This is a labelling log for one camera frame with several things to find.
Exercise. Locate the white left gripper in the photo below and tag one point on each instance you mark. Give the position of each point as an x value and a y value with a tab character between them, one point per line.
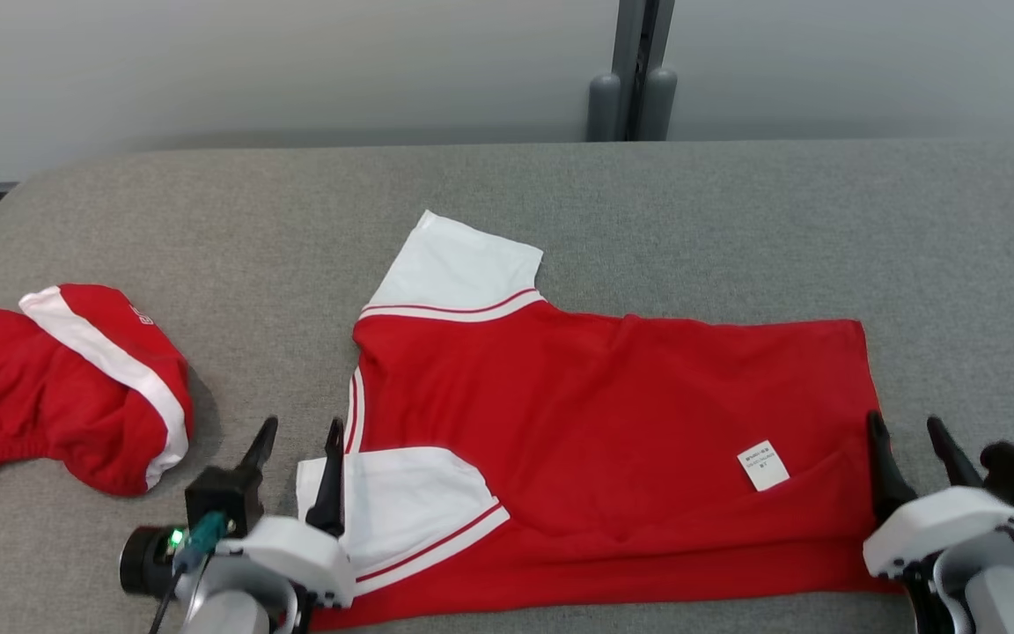
296	550

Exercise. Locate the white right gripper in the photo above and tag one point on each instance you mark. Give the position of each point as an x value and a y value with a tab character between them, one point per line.
938	524

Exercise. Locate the red shorts with white stripe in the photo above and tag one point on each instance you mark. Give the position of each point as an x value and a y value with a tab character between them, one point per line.
58	396

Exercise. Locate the red t-shirt with white sleeves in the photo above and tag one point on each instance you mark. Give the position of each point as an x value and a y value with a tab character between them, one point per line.
604	423

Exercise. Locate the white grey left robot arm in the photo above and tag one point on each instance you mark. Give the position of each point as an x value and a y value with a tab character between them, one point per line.
234	608

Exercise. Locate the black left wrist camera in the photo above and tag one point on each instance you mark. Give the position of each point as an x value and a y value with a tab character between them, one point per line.
225	497

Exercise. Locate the grey metal partition post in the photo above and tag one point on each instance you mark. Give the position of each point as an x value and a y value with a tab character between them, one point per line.
630	62

